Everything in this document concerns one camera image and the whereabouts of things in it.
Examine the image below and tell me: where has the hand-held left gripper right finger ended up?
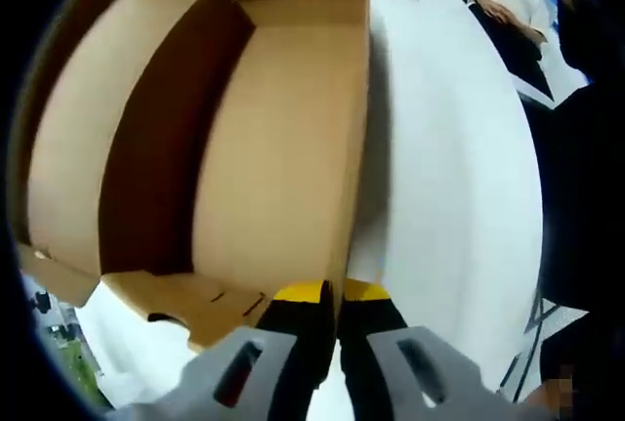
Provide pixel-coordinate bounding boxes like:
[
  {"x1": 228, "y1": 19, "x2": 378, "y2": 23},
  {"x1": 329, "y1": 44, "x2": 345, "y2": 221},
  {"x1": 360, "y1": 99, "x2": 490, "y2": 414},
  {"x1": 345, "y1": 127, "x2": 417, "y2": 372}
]
[{"x1": 339, "y1": 278, "x2": 543, "y2": 421}]

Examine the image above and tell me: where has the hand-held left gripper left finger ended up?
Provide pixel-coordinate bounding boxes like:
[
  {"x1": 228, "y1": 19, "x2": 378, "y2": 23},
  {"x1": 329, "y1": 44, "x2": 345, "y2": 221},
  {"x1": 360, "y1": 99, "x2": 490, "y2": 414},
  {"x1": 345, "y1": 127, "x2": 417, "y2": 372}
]
[{"x1": 114, "y1": 279, "x2": 339, "y2": 421}]

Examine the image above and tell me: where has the brown cardboard shoe box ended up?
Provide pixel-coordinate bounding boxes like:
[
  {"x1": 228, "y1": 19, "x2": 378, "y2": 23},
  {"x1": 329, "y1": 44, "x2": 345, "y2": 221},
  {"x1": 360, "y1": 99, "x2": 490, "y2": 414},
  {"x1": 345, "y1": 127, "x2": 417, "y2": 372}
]
[{"x1": 9, "y1": 0, "x2": 370, "y2": 357}]

